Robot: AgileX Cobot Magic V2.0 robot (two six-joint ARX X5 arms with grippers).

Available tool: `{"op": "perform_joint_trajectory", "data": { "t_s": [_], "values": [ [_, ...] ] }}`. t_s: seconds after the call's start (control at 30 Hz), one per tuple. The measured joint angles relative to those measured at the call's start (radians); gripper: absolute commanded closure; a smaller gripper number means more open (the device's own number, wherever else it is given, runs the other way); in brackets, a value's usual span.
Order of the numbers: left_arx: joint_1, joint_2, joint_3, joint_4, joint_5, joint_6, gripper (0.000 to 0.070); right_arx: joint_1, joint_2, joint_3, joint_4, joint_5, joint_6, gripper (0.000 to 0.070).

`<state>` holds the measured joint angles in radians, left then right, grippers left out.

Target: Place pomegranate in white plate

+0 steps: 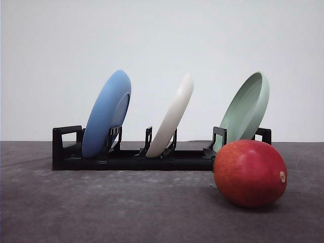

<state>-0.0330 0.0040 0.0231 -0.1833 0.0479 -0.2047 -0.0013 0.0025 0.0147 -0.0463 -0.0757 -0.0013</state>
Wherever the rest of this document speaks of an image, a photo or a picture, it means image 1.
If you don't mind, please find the black plastic dish rack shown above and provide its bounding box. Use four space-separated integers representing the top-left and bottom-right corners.
52 125 272 171

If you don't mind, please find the light green plate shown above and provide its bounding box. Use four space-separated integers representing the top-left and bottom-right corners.
213 72 270 152

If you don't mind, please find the white plate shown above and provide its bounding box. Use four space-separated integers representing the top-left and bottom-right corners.
146 73 194 158

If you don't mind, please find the red pomegranate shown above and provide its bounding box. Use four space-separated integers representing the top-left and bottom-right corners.
214 140 288 209

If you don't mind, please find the blue plate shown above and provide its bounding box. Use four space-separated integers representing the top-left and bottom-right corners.
82 70 132 158

